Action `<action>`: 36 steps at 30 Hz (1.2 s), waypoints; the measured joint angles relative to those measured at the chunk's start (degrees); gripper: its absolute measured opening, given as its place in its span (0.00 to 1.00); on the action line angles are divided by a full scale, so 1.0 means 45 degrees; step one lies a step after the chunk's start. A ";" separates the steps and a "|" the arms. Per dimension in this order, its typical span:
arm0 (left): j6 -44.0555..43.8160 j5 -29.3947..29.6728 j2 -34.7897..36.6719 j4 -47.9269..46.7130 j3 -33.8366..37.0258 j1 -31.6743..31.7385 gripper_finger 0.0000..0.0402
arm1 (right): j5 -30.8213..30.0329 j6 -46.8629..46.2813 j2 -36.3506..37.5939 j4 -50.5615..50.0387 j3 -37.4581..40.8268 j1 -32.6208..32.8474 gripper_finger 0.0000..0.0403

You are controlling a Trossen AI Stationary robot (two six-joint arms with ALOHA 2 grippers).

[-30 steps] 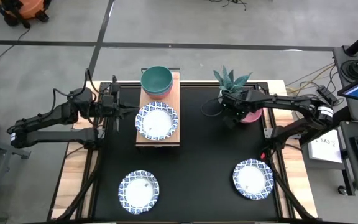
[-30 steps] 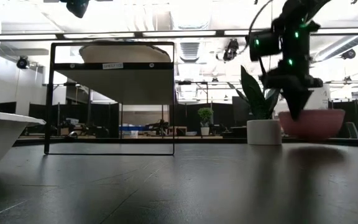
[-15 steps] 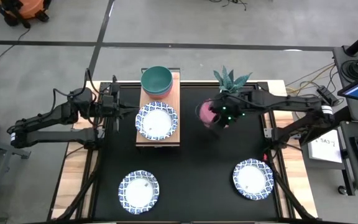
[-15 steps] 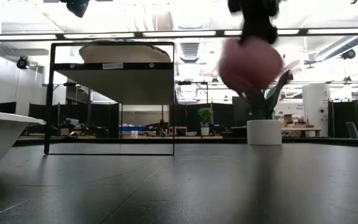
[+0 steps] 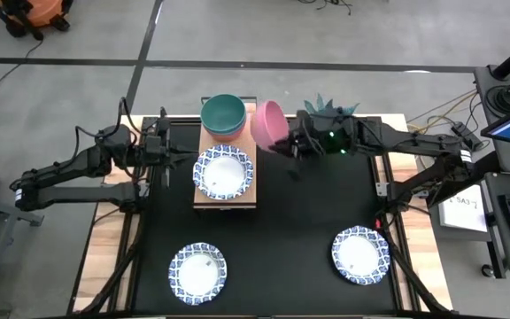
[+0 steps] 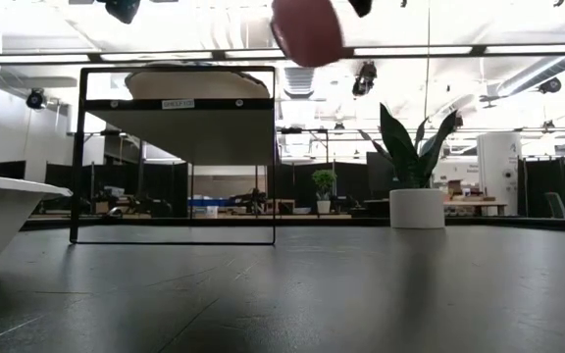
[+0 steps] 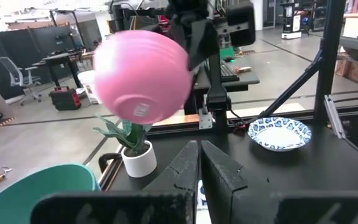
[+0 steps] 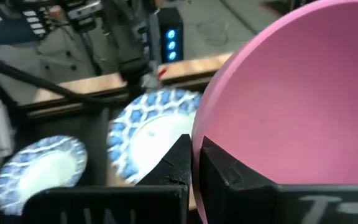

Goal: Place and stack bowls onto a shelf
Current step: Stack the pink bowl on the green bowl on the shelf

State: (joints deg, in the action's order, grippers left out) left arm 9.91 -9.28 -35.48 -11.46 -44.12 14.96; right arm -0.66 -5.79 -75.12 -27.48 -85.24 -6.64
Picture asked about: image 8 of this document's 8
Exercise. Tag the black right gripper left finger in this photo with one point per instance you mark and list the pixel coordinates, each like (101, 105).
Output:
(160, 202)

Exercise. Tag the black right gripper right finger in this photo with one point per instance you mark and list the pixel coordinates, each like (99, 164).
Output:
(244, 202)

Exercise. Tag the pink bowl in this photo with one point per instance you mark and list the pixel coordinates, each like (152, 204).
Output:
(291, 93)

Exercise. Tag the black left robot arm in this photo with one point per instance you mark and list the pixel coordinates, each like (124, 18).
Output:
(129, 46)

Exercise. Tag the blue patterned white plate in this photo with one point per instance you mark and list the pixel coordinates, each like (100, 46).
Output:
(39, 174)
(152, 133)

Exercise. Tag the black computer tower blue lights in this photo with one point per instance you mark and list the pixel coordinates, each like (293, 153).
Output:
(170, 21)

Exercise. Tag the silver metal bracket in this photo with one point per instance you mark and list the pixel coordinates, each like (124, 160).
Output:
(1, 127)

